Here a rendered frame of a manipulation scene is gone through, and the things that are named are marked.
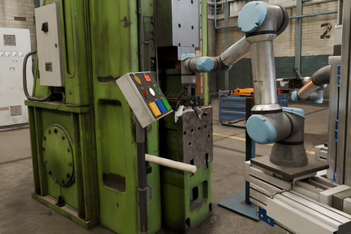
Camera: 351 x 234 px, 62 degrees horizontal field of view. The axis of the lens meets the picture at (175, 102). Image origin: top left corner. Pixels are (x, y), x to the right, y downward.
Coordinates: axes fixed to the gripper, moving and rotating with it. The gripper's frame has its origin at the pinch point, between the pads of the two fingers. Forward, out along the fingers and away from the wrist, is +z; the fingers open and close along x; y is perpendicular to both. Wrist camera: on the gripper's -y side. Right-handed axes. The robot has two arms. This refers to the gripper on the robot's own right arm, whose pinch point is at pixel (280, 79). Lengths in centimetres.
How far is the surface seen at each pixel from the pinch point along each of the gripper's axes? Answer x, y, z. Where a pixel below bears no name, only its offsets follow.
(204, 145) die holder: -61, 48, 28
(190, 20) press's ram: -69, -45, 33
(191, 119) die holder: -77, 26, 25
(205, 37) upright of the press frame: -32, -36, 53
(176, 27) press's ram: -85, -38, 30
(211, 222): -58, 110, 24
